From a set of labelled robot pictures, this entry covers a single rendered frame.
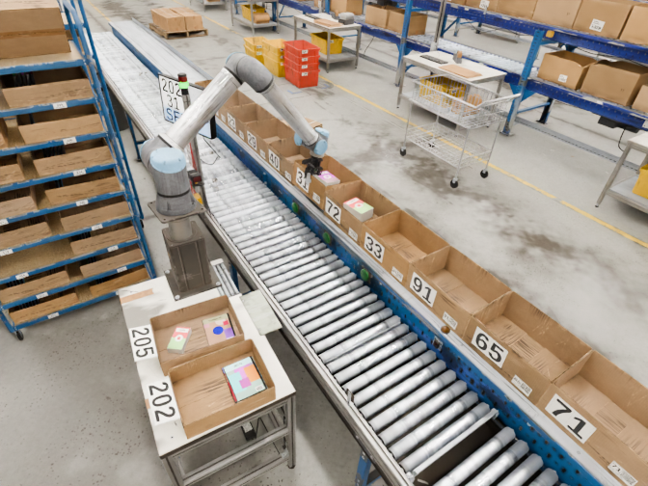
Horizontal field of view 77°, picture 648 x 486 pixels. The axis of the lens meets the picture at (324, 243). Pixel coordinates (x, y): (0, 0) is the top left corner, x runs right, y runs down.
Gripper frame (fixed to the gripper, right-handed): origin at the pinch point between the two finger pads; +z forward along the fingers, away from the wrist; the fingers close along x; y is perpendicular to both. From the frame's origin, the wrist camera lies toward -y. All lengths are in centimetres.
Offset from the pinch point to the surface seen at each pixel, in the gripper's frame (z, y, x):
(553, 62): -103, -100, 416
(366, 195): -3.3, 27.2, 28.3
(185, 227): 7, 27, -89
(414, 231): -3, 72, 28
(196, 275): 36, 31, -82
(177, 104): -25, -69, -64
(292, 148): 0, -58, 22
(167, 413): 44, 101, -118
